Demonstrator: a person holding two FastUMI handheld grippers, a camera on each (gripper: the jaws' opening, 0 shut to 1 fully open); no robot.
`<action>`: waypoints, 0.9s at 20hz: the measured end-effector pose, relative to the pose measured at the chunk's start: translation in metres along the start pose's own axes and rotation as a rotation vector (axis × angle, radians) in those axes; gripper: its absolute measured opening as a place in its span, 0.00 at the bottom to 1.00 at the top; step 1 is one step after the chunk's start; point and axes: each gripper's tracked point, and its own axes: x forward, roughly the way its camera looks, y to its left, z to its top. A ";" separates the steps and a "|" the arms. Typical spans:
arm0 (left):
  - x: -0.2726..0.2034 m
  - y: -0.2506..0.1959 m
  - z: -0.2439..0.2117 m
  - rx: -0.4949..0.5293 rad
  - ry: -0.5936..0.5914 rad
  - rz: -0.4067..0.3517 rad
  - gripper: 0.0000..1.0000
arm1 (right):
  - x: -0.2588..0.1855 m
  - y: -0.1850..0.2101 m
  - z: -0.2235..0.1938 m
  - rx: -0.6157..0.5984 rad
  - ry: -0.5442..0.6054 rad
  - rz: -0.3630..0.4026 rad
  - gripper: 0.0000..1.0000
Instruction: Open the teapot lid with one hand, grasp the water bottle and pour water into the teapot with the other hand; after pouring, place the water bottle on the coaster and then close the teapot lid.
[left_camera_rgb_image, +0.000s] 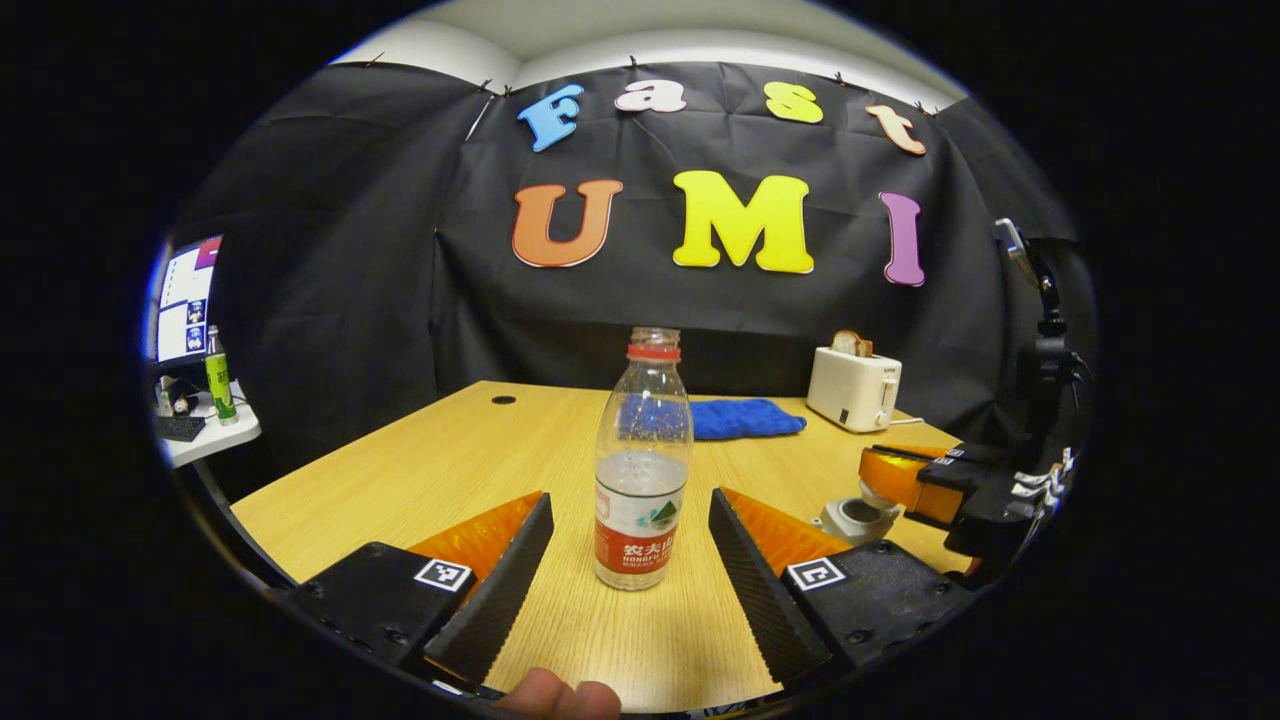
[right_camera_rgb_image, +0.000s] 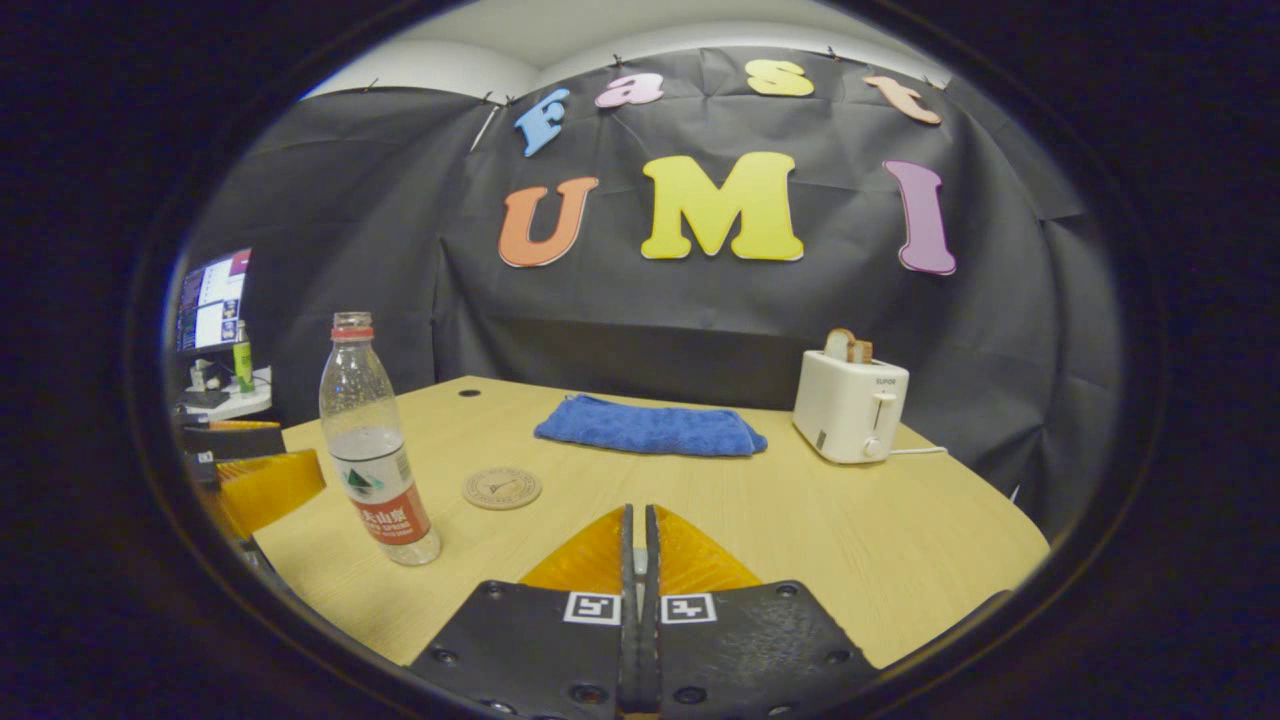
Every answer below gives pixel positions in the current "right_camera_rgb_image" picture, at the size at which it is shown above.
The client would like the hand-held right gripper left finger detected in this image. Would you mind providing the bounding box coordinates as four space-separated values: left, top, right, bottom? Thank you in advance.
408 503 641 720

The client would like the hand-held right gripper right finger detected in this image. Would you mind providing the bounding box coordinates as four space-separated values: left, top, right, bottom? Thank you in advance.
640 503 881 720

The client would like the clear plastic water bottle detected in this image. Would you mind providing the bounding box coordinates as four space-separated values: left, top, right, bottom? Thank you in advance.
318 311 443 567

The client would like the round wooden coaster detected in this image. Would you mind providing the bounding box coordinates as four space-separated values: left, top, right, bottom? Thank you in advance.
462 466 543 511

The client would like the white side table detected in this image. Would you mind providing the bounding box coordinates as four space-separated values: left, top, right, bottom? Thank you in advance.
180 368 273 421

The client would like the computer monitor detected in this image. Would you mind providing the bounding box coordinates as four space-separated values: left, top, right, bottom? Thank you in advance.
175 248 253 353

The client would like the blue towel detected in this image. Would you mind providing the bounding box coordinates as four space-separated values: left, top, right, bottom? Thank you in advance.
533 393 769 458

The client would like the white toaster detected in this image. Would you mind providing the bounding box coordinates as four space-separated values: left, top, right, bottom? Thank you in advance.
792 348 911 465

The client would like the bread slice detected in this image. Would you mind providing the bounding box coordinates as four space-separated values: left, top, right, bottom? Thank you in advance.
823 328 874 365

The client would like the black backdrop cloth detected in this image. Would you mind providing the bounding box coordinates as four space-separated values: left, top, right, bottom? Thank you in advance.
185 45 1126 541

